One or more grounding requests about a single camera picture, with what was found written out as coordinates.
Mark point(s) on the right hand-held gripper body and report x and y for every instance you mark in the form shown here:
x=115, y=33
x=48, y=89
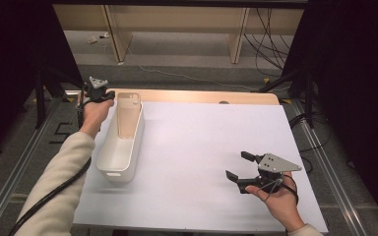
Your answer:
x=275, y=164

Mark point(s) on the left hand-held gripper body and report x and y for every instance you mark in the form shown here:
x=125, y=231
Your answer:
x=96, y=91

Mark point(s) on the beige phone case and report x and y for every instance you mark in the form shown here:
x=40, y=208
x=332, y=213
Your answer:
x=128, y=118

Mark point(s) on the white plastic bin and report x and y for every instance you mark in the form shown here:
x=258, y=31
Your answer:
x=118, y=160

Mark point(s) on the person's left hand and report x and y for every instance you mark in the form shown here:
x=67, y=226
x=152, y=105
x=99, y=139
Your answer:
x=93, y=114

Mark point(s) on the person's right hand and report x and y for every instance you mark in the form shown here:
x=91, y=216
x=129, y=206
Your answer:
x=282, y=206

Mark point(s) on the small white floor object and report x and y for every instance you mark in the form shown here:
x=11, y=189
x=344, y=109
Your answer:
x=92, y=40
x=104, y=35

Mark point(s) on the black metal stand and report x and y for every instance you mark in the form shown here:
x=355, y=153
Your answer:
x=40, y=98
x=309, y=98

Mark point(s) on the white table cover sheet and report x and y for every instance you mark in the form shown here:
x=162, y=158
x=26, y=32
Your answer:
x=193, y=147

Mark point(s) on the light wooden table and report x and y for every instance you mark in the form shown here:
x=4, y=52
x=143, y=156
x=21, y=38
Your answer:
x=193, y=96

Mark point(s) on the black curtain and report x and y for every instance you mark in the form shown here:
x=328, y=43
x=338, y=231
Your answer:
x=6, y=49
x=357, y=65

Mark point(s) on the aluminium floor rail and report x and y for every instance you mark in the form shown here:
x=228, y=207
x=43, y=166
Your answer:
x=21, y=167
x=325, y=164

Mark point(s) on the light wooden desk frame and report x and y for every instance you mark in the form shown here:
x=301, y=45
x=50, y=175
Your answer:
x=177, y=19

